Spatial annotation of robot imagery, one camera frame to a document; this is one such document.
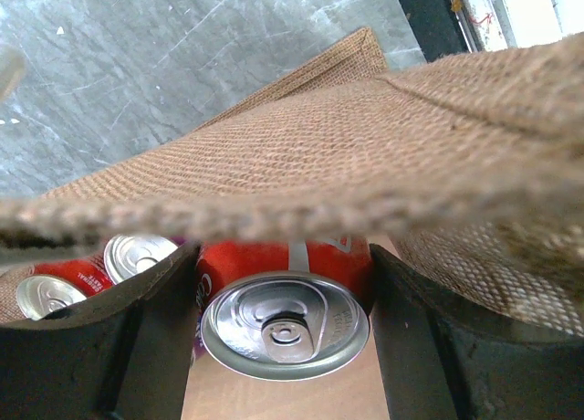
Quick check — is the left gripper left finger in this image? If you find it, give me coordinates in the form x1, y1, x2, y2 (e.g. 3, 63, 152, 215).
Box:
1, 243, 199, 419

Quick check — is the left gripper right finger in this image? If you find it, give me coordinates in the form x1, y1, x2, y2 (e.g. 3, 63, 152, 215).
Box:
370, 245, 583, 419

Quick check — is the red cola can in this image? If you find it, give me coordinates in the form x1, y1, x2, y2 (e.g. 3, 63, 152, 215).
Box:
16, 259, 113, 320
196, 236, 374, 382

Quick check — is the burlap canvas tote bag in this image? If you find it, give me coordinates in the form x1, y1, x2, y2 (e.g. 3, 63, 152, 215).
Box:
1, 27, 583, 340

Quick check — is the purple fanta can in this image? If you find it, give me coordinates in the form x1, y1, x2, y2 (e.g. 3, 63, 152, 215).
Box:
103, 235, 179, 285

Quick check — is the aluminium frame rail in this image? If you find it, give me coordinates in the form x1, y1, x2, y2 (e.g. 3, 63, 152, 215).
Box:
399, 0, 583, 61

